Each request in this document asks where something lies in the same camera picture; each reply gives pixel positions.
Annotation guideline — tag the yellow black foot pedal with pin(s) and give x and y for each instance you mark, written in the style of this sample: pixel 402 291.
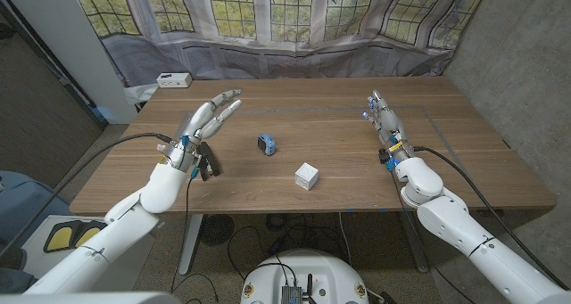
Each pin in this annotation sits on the yellow black foot pedal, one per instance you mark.
pixel 87 235
pixel 60 238

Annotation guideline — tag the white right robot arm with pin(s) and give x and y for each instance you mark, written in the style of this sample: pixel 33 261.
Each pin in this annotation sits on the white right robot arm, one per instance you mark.
pixel 450 219

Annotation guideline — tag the black round floor device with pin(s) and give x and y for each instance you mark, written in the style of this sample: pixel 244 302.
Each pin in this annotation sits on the black round floor device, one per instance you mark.
pixel 217 229

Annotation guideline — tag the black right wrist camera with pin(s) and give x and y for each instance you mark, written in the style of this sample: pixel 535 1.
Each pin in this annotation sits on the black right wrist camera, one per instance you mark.
pixel 383 156

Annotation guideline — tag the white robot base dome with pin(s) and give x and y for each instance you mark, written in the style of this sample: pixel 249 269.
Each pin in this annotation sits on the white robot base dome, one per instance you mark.
pixel 312 268

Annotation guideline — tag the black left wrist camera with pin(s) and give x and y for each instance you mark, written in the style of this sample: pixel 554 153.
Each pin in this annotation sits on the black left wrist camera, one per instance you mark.
pixel 209 159

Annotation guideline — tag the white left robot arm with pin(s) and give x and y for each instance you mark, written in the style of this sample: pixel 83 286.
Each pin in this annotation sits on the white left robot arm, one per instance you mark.
pixel 120 224

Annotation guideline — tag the person leg in jeans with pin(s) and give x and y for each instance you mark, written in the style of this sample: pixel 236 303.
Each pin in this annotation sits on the person leg in jeans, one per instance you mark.
pixel 15 281

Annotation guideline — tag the white number cube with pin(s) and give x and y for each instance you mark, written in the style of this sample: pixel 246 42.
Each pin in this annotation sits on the white number cube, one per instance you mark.
pixel 307 177

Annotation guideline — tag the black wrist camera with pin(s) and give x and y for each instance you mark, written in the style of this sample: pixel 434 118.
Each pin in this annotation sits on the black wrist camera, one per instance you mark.
pixel 209 159
pixel 383 156

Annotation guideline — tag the grey electronics module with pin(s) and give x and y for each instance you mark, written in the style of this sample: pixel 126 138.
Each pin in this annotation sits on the grey electronics module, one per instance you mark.
pixel 291 295

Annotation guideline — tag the white power strip box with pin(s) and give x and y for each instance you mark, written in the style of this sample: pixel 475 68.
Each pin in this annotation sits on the white power strip box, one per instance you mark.
pixel 174 79

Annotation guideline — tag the white pillar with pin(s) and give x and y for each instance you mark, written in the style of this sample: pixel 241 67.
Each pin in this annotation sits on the white pillar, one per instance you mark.
pixel 76 41

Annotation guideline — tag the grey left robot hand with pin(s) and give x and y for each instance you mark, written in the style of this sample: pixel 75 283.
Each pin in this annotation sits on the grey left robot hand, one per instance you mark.
pixel 198 123

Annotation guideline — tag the white robot torso edge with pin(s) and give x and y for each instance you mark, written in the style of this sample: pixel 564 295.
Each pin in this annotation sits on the white robot torso edge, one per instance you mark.
pixel 89 298

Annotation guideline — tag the blue padded seat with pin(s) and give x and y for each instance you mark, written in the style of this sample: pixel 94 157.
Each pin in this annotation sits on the blue padded seat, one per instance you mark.
pixel 27 201

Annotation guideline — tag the blue toy camera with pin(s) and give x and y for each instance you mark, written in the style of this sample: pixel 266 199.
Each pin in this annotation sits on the blue toy camera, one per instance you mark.
pixel 267 144

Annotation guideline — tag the white table leg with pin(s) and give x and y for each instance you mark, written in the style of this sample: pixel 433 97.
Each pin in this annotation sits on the white table leg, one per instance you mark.
pixel 191 244
pixel 415 246

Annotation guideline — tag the printed window backdrop cloth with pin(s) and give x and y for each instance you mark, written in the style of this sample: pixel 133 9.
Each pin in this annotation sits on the printed window backdrop cloth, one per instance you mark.
pixel 290 59

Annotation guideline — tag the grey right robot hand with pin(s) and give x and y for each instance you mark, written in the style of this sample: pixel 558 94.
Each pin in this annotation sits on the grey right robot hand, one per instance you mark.
pixel 389 121

